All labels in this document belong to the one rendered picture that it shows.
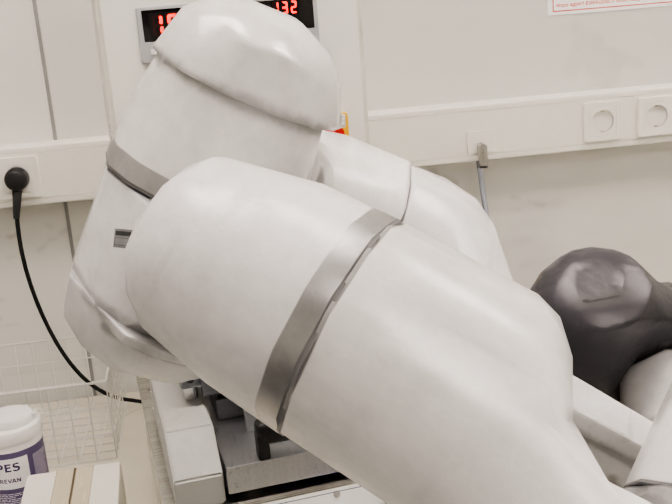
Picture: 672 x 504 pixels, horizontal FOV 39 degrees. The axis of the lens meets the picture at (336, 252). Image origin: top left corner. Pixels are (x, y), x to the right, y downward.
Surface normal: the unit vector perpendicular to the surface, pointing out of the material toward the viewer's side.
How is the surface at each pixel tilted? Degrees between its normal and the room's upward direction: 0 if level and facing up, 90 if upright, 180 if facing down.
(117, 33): 90
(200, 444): 41
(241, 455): 0
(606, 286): 30
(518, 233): 90
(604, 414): 48
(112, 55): 90
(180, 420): 0
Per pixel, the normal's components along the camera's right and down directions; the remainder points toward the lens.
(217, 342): -0.47, 0.32
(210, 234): -0.21, -0.41
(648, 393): -0.79, -0.51
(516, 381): 0.00, -0.42
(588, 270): -0.09, -0.65
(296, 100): 0.62, 0.29
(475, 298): 0.24, -0.72
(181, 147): -0.13, 0.12
